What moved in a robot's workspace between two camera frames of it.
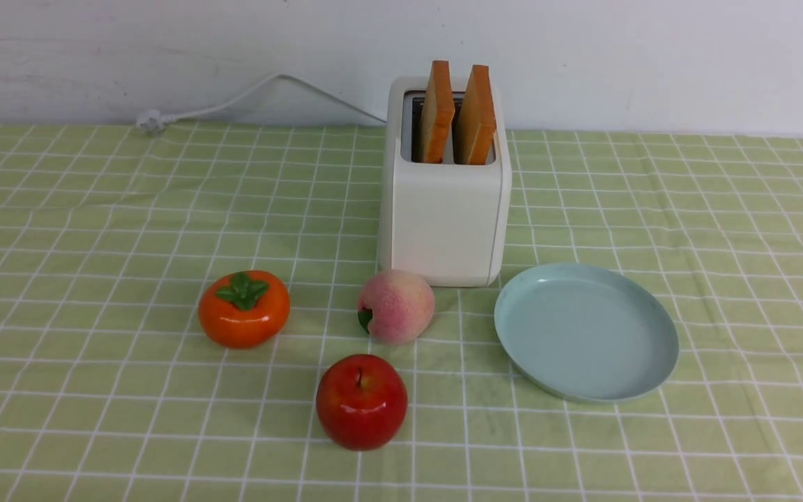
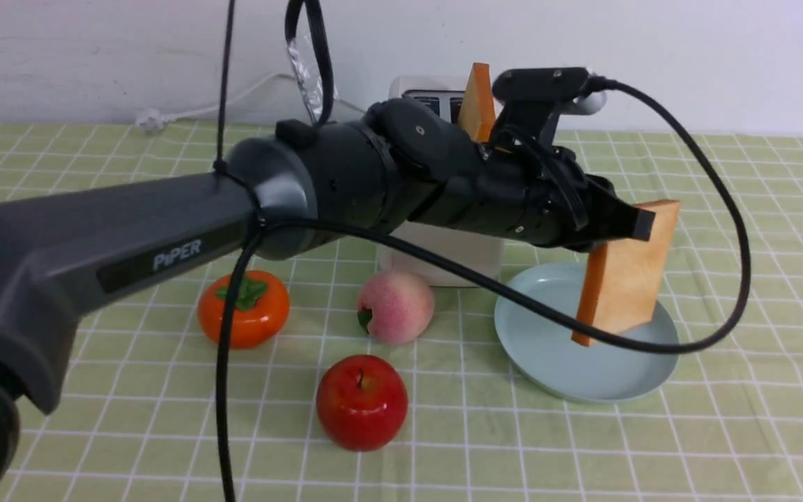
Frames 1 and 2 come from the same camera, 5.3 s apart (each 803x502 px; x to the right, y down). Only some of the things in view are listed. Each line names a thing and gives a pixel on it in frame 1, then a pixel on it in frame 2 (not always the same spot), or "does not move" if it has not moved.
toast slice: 477,123 does not move
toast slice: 438,113 → 621,282
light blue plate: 587,332 does not move
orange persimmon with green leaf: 244,309 does not move
